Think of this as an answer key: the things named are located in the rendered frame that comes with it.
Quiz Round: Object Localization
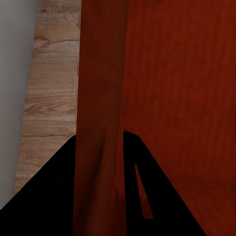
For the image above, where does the storage box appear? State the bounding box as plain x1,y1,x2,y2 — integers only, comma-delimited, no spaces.
72,0,236,236

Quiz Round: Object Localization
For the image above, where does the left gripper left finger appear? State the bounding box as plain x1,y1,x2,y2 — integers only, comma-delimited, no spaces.
0,135,76,236

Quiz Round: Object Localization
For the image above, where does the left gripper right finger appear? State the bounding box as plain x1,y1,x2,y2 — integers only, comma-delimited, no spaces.
123,131,206,236

